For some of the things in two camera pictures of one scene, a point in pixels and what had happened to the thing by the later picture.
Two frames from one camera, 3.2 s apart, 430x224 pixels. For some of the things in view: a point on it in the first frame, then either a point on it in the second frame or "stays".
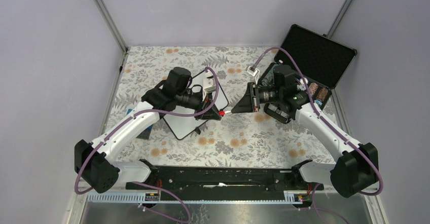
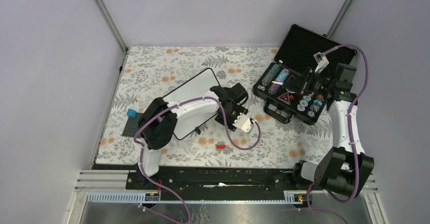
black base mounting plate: (224, 182) stays
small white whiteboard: (181, 126) stays
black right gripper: (246, 104) to (301, 83)
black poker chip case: (321, 61) stays
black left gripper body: (189, 99) to (233, 113)
